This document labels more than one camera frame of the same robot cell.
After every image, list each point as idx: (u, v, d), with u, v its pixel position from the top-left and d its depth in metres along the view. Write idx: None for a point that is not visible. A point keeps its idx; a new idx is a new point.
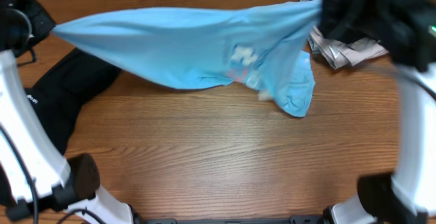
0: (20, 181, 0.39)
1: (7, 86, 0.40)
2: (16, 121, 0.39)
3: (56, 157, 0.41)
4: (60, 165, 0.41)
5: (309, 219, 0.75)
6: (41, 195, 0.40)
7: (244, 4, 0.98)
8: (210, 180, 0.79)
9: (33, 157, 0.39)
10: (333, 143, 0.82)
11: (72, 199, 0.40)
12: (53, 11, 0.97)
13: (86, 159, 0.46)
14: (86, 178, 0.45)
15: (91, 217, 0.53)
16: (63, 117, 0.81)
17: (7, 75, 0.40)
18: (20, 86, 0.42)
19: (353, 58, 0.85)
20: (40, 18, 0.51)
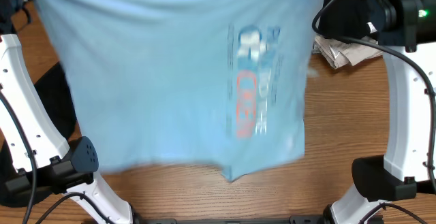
0: (22, 152, 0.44)
1: (13, 65, 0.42)
2: (28, 113, 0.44)
3: (56, 135, 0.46)
4: (60, 142, 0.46)
5: (309, 219, 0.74)
6: (39, 167, 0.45)
7: None
8: (210, 180, 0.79)
9: (35, 131, 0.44)
10: (333, 143, 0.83)
11: (68, 170, 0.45)
12: None
13: (85, 140, 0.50)
14: (85, 156, 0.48)
15: (87, 203, 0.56)
16: (60, 118, 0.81)
17: (12, 55, 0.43)
18: (24, 71, 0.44)
19: (353, 58, 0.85)
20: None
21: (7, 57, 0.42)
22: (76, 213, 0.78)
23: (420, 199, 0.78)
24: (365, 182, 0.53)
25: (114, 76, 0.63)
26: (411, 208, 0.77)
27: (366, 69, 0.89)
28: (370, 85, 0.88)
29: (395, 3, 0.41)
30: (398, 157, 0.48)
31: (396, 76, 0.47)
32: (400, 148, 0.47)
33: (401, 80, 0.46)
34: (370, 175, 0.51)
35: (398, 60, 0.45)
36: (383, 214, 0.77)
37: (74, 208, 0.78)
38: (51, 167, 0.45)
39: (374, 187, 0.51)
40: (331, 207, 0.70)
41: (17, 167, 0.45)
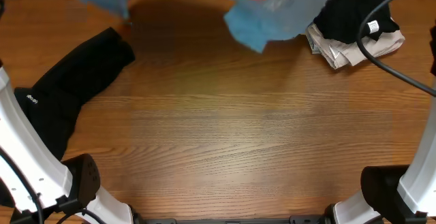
0: (25, 195, 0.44)
1: (6, 112, 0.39)
2: (28, 160, 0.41)
3: (56, 170, 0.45)
4: (62, 177, 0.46)
5: (309, 219, 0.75)
6: (45, 205, 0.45)
7: None
8: (210, 180, 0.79)
9: (38, 176, 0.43)
10: (334, 143, 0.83)
11: (75, 207, 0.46)
12: (54, 12, 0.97)
13: (86, 161, 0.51)
14: (88, 182, 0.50)
15: (91, 216, 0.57)
16: (62, 118, 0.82)
17: (5, 101, 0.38)
18: (17, 112, 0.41)
19: (353, 58, 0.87)
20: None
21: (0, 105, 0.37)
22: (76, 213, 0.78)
23: None
24: (374, 196, 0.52)
25: None
26: None
27: (365, 70, 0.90)
28: (370, 85, 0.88)
29: None
30: (417, 190, 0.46)
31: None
32: (422, 184, 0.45)
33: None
34: (383, 193, 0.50)
35: None
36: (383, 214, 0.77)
37: None
38: (58, 205, 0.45)
39: (382, 205, 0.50)
40: (334, 206, 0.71)
41: (21, 208, 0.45)
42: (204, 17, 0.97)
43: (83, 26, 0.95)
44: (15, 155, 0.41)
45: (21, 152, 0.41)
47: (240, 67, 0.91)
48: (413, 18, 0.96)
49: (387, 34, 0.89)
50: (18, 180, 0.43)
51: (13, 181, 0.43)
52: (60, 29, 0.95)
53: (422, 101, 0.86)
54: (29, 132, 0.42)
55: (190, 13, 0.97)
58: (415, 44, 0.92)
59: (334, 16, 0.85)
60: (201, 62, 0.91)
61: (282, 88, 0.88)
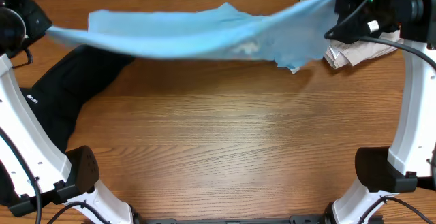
0: (23, 179, 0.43)
1: (6, 90, 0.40)
2: (28, 142, 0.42)
3: (56, 156, 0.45)
4: (61, 163, 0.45)
5: (309, 219, 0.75)
6: (43, 190, 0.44)
7: (244, 4, 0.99)
8: (210, 180, 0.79)
9: (37, 159, 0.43)
10: (334, 143, 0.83)
11: (73, 193, 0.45)
12: (54, 12, 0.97)
13: (86, 152, 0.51)
14: (87, 170, 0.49)
15: (90, 212, 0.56)
16: (62, 117, 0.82)
17: (5, 80, 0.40)
18: (18, 94, 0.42)
19: (352, 59, 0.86)
20: (35, 16, 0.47)
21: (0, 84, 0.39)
22: (76, 213, 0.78)
23: (420, 199, 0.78)
24: (366, 174, 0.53)
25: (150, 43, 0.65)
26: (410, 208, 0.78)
27: (365, 70, 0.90)
28: (370, 85, 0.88)
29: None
30: (403, 150, 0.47)
31: (411, 74, 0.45)
32: (407, 144, 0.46)
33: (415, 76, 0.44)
34: (374, 166, 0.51)
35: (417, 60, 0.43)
36: (383, 214, 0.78)
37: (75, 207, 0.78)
38: (56, 191, 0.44)
39: (375, 180, 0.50)
40: (333, 203, 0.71)
41: (20, 193, 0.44)
42: None
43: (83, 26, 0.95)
44: (15, 137, 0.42)
45: (21, 134, 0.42)
47: (240, 67, 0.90)
48: None
49: (388, 34, 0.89)
50: (17, 163, 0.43)
51: (12, 164, 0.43)
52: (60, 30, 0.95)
53: None
54: (30, 116, 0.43)
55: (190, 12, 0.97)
58: None
59: None
60: None
61: (283, 88, 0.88)
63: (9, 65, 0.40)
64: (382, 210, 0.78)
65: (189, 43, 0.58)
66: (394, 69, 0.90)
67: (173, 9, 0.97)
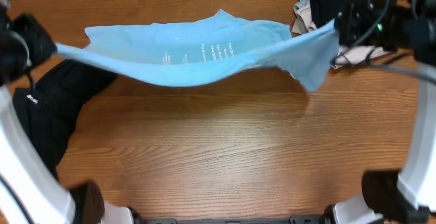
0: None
1: (5, 132, 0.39)
2: (28, 186, 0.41)
3: (57, 197, 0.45)
4: (63, 205, 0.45)
5: (309, 219, 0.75)
6: None
7: (244, 4, 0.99)
8: (210, 180, 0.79)
9: (37, 203, 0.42)
10: (334, 143, 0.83)
11: None
12: (54, 12, 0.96)
13: (90, 187, 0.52)
14: (92, 204, 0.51)
15: None
16: (61, 118, 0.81)
17: (5, 122, 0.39)
18: (18, 136, 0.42)
19: (353, 58, 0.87)
20: (39, 41, 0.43)
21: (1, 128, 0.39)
22: None
23: None
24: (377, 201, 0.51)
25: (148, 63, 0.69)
26: None
27: (364, 70, 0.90)
28: (370, 85, 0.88)
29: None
30: (415, 179, 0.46)
31: (426, 102, 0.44)
32: (419, 172, 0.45)
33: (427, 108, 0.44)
34: (383, 193, 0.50)
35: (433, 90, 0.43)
36: None
37: None
38: None
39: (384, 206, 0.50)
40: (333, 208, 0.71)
41: None
42: (204, 17, 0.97)
43: (83, 26, 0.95)
44: (15, 181, 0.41)
45: (22, 178, 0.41)
47: None
48: None
49: None
50: (15, 206, 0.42)
51: (9, 208, 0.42)
52: (60, 29, 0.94)
53: None
54: (30, 159, 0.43)
55: (190, 12, 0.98)
58: None
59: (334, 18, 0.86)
60: None
61: (283, 88, 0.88)
63: (7, 99, 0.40)
64: None
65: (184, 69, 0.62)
66: None
67: (173, 9, 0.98)
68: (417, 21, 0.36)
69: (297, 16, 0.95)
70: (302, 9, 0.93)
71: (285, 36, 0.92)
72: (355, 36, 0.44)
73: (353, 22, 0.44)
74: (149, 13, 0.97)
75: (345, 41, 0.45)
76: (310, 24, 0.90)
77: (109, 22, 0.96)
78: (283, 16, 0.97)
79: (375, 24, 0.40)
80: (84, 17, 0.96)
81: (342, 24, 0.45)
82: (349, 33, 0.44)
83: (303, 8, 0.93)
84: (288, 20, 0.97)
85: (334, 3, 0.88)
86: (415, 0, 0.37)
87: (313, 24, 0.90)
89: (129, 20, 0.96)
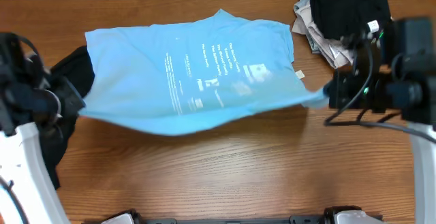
0: None
1: (27, 158, 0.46)
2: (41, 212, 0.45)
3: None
4: None
5: (309, 219, 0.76)
6: None
7: (244, 4, 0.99)
8: (210, 180, 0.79)
9: None
10: (334, 143, 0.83)
11: None
12: (53, 12, 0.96)
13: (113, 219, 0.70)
14: None
15: None
16: None
17: (28, 146, 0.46)
18: (41, 165, 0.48)
19: None
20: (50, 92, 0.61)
21: (22, 148, 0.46)
22: (76, 213, 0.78)
23: None
24: None
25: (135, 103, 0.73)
26: (410, 208, 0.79)
27: None
28: None
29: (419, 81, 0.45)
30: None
31: (419, 153, 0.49)
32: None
33: (430, 173, 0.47)
34: None
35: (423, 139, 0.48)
36: (383, 214, 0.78)
37: (75, 208, 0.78)
38: None
39: None
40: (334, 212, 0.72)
41: None
42: (204, 17, 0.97)
43: (84, 26, 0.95)
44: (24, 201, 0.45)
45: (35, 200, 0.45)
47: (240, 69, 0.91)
48: None
49: None
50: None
51: None
52: (60, 30, 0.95)
53: None
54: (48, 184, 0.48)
55: (190, 13, 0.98)
58: None
59: (334, 16, 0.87)
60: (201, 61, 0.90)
61: None
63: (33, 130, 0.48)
64: (382, 210, 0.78)
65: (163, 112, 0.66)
66: None
67: (173, 9, 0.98)
68: (396, 83, 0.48)
69: (297, 16, 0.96)
70: (302, 9, 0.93)
71: (284, 36, 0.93)
72: (345, 98, 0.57)
73: (343, 88, 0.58)
74: (149, 13, 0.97)
75: (335, 103, 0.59)
76: (311, 24, 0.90)
77: (109, 23, 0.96)
78: (283, 16, 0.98)
79: (363, 89, 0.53)
80: (84, 18, 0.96)
81: (332, 90, 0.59)
82: (338, 97, 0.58)
83: (303, 8, 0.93)
84: (288, 21, 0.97)
85: (334, 1, 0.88)
86: (395, 65, 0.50)
87: (313, 24, 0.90)
89: (129, 20, 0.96)
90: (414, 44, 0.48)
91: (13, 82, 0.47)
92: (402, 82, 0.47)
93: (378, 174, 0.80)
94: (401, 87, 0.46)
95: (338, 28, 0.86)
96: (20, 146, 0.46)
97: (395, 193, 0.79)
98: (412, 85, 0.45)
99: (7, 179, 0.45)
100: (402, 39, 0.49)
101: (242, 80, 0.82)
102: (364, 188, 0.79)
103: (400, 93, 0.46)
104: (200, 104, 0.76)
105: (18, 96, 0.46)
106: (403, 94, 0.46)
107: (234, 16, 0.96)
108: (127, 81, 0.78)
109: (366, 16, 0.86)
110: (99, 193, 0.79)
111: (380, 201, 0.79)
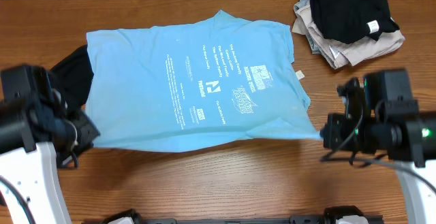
0: None
1: (44, 176, 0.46)
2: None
3: None
4: None
5: (309, 219, 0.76)
6: None
7: (244, 4, 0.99)
8: (210, 180, 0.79)
9: None
10: None
11: None
12: (53, 12, 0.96)
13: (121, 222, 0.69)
14: None
15: None
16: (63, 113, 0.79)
17: (45, 165, 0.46)
18: (56, 186, 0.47)
19: (353, 58, 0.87)
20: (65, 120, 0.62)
21: (41, 168, 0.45)
22: (76, 213, 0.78)
23: None
24: None
25: (146, 109, 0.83)
26: None
27: (364, 70, 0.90)
28: None
29: (401, 124, 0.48)
30: None
31: (407, 185, 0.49)
32: None
33: (419, 213, 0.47)
34: None
35: (408, 174, 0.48)
36: (383, 214, 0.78)
37: (75, 208, 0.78)
38: None
39: None
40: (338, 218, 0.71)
41: None
42: (204, 17, 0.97)
43: (84, 26, 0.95)
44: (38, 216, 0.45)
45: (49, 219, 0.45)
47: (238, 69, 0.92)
48: (414, 19, 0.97)
49: (388, 34, 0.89)
50: None
51: None
52: (60, 30, 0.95)
53: (421, 102, 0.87)
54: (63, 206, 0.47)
55: (190, 12, 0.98)
58: (413, 45, 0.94)
59: (334, 17, 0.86)
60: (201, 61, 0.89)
61: None
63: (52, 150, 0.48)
64: (382, 210, 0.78)
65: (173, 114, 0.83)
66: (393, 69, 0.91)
67: (173, 9, 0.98)
68: (381, 124, 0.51)
69: (297, 16, 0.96)
70: (302, 9, 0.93)
71: (285, 37, 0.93)
72: (338, 139, 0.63)
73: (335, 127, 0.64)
74: (149, 13, 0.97)
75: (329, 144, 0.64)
76: (311, 24, 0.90)
77: (110, 23, 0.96)
78: (283, 16, 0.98)
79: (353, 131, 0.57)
80: (84, 18, 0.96)
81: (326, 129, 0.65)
82: (332, 136, 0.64)
83: (303, 8, 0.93)
84: (288, 21, 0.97)
85: (334, 2, 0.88)
86: (379, 109, 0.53)
87: (313, 24, 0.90)
89: (129, 20, 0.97)
90: (394, 90, 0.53)
91: (37, 105, 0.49)
92: (385, 123, 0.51)
93: (378, 174, 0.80)
94: (384, 130, 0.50)
95: (338, 29, 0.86)
96: (39, 163, 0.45)
97: (396, 193, 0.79)
98: (394, 127, 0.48)
99: (25, 195, 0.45)
100: (381, 88, 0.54)
101: (243, 84, 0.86)
102: (364, 188, 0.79)
103: (383, 135, 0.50)
104: (203, 116, 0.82)
105: (41, 117, 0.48)
106: (386, 136, 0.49)
107: (234, 17, 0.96)
108: (135, 92, 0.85)
109: (366, 17, 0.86)
110: (99, 193, 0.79)
111: (380, 201, 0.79)
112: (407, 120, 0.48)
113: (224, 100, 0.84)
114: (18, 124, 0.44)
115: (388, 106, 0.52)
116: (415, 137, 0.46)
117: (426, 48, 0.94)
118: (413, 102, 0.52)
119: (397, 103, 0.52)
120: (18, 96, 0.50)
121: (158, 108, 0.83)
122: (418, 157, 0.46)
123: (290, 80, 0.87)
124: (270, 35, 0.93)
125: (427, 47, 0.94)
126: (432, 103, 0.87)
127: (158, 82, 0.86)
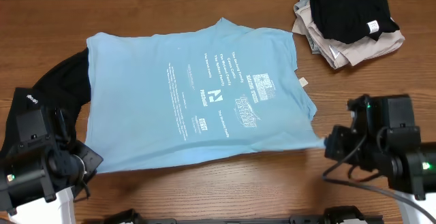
0: None
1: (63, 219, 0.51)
2: None
3: None
4: None
5: (309, 219, 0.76)
6: None
7: (244, 4, 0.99)
8: (210, 180, 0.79)
9: None
10: None
11: None
12: (53, 12, 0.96)
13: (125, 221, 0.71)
14: None
15: None
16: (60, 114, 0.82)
17: (64, 208, 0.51)
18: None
19: (353, 58, 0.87)
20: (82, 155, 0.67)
21: (60, 211, 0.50)
22: (75, 213, 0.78)
23: None
24: None
25: (145, 123, 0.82)
26: None
27: (364, 70, 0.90)
28: (369, 86, 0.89)
29: (401, 156, 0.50)
30: None
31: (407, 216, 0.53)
32: None
33: None
34: None
35: (409, 205, 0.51)
36: (383, 214, 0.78)
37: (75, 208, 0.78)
38: None
39: None
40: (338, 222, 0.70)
41: None
42: (204, 18, 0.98)
43: (84, 26, 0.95)
44: None
45: None
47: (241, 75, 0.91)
48: (414, 19, 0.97)
49: (387, 34, 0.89)
50: None
51: None
52: (60, 30, 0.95)
53: (422, 102, 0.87)
54: None
55: (190, 13, 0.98)
58: (413, 45, 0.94)
59: (334, 17, 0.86)
60: (201, 69, 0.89)
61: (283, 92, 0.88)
63: (69, 194, 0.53)
64: (382, 210, 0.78)
65: (171, 126, 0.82)
66: (393, 69, 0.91)
67: (173, 9, 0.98)
68: (383, 153, 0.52)
69: (297, 16, 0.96)
70: (302, 9, 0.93)
71: (287, 43, 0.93)
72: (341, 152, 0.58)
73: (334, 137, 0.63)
74: (149, 14, 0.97)
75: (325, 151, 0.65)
76: (311, 24, 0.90)
77: (110, 23, 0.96)
78: (283, 16, 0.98)
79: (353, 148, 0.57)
80: (84, 18, 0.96)
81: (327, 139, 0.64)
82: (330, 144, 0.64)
83: (303, 8, 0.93)
84: (288, 21, 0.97)
85: (334, 2, 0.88)
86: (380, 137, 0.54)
87: (313, 24, 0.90)
89: (129, 20, 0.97)
90: (396, 120, 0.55)
91: (56, 151, 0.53)
92: (387, 153, 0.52)
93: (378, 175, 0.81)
94: (385, 159, 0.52)
95: (338, 29, 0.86)
96: (59, 208, 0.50)
97: None
98: (395, 160, 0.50)
99: None
100: (383, 115, 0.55)
101: (245, 94, 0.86)
102: (365, 188, 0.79)
103: (385, 163, 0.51)
104: (205, 126, 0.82)
105: (59, 164, 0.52)
106: (388, 164, 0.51)
107: (236, 24, 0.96)
108: (133, 105, 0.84)
109: (366, 17, 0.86)
110: (99, 193, 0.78)
111: (380, 201, 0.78)
112: (408, 153, 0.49)
113: (226, 109, 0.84)
114: (37, 173, 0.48)
115: (390, 135, 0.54)
116: (414, 170, 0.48)
117: (426, 47, 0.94)
118: (415, 130, 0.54)
119: (398, 130, 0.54)
120: (33, 137, 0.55)
121: (159, 121, 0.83)
122: (416, 190, 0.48)
123: (291, 89, 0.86)
124: (272, 41, 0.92)
125: (427, 47, 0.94)
126: (432, 103, 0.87)
127: (159, 94, 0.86)
